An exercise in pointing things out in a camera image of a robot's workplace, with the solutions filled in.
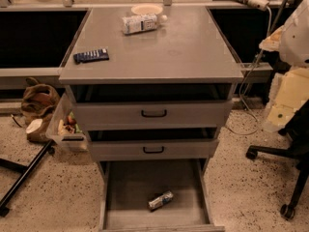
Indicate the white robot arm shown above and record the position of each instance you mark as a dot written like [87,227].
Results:
[291,40]

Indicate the clear plastic bin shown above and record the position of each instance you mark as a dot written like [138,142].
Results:
[63,129]

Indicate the dark blue snack bar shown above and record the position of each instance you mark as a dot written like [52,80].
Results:
[91,56]

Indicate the beige bowl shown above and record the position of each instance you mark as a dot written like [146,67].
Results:
[143,9]

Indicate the top grey drawer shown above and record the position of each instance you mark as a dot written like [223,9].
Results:
[151,115]

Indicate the brown paper bag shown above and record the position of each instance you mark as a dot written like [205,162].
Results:
[39,101]

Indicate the grey drawer cabinet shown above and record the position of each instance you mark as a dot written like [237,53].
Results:
[185,60]

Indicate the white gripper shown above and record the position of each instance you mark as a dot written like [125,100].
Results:
[296,39]

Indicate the bottom open grey drawer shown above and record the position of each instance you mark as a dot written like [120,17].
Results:
[155,196]

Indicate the white plastic water bottle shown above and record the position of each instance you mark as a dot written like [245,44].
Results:
[142,23]

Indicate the black metal stand leg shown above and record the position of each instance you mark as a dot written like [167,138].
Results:
[24,172]

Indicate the middle grey drawer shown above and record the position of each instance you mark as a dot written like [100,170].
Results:
[153,149]

